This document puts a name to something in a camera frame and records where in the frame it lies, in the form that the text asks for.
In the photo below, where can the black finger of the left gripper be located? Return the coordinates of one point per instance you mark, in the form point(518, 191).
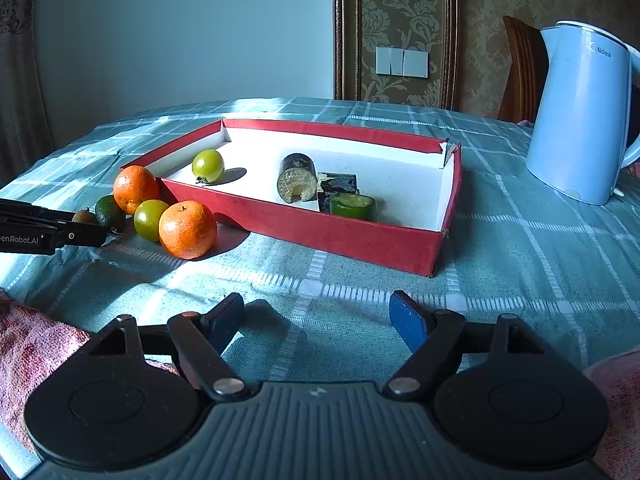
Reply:
point(69, 233)

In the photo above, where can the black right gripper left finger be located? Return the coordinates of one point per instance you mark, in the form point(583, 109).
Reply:
point(200, 341)

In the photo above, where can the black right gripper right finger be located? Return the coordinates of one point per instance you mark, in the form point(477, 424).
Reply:
point(432, 336)

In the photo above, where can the green round fruit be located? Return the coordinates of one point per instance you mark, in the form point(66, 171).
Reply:
point(208, 166)
point(147, 218)

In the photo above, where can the dark sugarcane piece with hole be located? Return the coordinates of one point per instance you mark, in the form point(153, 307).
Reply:
point(297, 178)

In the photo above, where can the brown kiwi fruit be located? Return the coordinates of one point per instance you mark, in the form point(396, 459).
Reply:
point(85, 216)

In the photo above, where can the dark green small fruit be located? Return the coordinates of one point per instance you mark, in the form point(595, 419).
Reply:
point(109, 215)

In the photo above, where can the orange tangerine near tray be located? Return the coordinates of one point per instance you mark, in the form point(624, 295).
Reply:
point(133, 186)

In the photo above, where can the grey curtain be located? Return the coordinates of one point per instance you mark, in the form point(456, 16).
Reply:
point(25, 132)

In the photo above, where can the orange tangerine front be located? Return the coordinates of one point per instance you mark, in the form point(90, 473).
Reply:
point(187, 230)

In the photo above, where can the pink red towel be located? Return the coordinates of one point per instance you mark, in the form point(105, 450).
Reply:
point(32, 347)

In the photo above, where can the red cardboard tray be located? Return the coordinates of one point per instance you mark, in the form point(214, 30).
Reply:
point(378, 196)

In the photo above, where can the green sugarcane piece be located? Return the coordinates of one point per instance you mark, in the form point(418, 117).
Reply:
point(355, 206)

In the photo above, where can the teal plaid tablecloth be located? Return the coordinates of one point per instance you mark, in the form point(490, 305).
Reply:
point(568, 269)

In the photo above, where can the pink cloth right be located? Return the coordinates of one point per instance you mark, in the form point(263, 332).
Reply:
point(618, 378)

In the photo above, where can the light blue electric kettle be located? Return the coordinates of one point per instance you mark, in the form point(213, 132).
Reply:
point(578, 145)

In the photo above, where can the wooden chair back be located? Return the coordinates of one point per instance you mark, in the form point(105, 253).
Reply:
point(527, 74)

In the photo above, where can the white wall switch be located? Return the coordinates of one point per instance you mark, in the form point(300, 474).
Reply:
point(401, 62)

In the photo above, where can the ornate framed wall panel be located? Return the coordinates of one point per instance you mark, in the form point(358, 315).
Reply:
point(429, 26)

